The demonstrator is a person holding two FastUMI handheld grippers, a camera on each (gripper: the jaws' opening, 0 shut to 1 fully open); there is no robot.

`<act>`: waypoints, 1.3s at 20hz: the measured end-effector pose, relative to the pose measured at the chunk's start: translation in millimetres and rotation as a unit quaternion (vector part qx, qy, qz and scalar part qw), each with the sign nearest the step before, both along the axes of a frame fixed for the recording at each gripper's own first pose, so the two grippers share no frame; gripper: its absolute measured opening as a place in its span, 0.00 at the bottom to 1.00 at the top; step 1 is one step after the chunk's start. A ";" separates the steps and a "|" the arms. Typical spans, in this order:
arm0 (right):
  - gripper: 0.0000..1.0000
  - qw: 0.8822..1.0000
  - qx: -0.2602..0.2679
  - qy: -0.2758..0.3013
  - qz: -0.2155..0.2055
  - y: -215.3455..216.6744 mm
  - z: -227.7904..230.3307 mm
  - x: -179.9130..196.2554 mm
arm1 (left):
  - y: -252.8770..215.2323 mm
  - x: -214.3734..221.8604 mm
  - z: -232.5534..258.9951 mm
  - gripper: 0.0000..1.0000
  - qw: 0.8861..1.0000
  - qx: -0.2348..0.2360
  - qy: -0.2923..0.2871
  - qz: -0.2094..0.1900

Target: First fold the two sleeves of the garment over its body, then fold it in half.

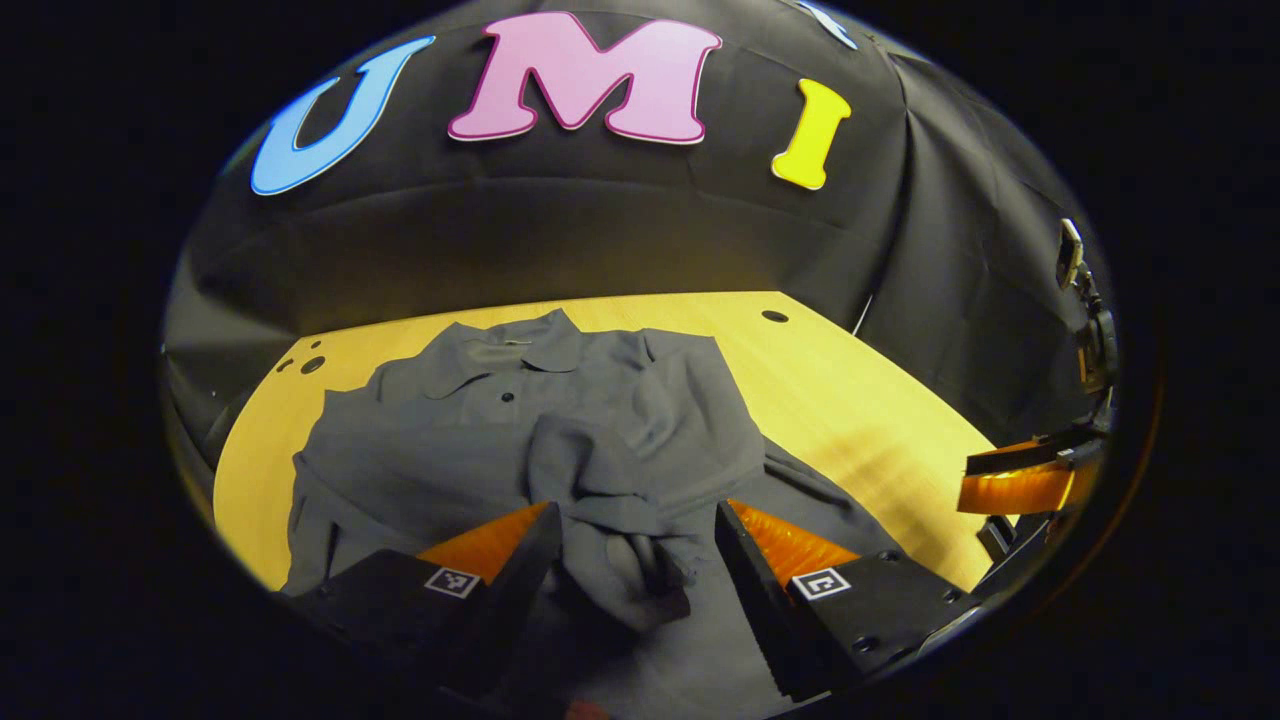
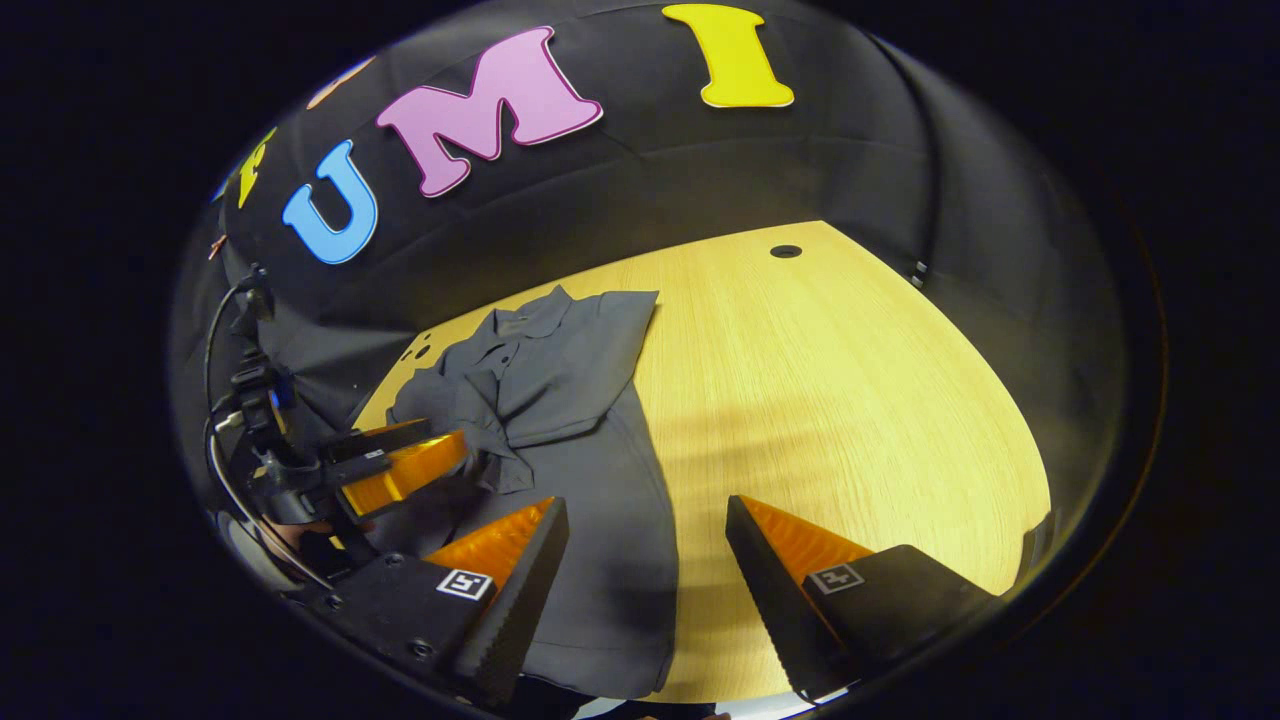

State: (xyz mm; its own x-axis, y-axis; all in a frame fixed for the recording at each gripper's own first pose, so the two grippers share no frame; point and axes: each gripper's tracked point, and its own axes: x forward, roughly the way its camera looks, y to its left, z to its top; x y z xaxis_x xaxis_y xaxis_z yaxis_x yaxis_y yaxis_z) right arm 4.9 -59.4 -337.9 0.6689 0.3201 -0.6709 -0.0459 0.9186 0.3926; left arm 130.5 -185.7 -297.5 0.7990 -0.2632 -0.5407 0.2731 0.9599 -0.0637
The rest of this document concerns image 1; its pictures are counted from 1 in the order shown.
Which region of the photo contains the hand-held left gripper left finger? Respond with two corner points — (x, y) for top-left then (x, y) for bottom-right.
(290, 500), (563, 701)

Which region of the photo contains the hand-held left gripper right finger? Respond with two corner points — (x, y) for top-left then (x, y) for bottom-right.
(714, 498), (986, 704)

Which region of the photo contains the grey polo shirt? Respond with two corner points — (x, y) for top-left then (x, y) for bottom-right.
(280, 308), (906, 720)

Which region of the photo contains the dark metal clamp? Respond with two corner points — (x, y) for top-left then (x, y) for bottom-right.
(1055, 218), (1119, 411)

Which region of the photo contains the black backdrop cloth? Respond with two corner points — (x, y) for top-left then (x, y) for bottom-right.
(160, 0), (1116, 471)

